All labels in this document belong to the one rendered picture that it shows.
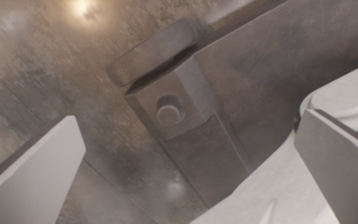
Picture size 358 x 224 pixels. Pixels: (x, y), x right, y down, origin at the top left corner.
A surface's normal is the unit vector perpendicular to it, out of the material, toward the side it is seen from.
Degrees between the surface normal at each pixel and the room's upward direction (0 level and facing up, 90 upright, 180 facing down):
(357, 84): 90
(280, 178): 90
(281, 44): 0
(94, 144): 0
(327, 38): 0
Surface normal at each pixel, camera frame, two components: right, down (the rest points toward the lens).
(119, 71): -0.47, 0.57
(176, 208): -0.01, 0.42
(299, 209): -0.51, -0.78
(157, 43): 0.24, 0.23
